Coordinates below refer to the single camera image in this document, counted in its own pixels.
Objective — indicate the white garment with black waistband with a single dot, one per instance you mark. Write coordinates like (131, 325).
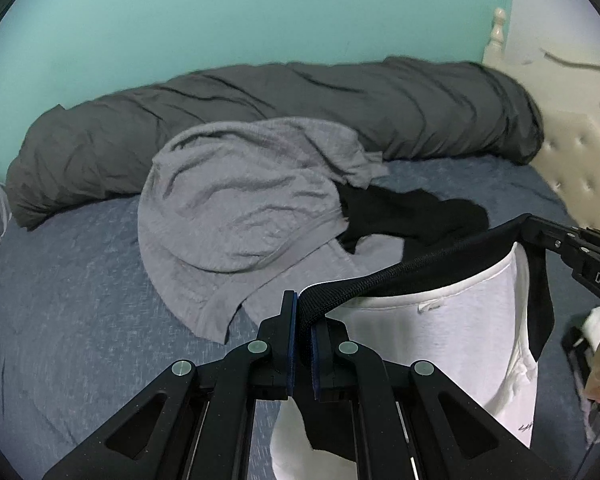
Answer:
(455, 320)

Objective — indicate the grey knit garment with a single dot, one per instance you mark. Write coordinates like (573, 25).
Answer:
(230, 210)

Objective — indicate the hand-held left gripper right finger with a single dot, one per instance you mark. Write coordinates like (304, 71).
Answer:
(316, 360)

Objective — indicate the dark grey duvet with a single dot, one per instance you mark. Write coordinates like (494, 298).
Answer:
(330, 95)

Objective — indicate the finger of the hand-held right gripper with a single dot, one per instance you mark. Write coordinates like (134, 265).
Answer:
(547, 225)
(567, 251)

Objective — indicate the blue bed sheet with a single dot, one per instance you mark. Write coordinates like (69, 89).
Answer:
(80, 310)

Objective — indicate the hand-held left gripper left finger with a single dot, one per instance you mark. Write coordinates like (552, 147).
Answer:
(293, 340)

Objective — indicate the cream tufted headboard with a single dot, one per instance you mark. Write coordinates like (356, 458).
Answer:
(575, 160)

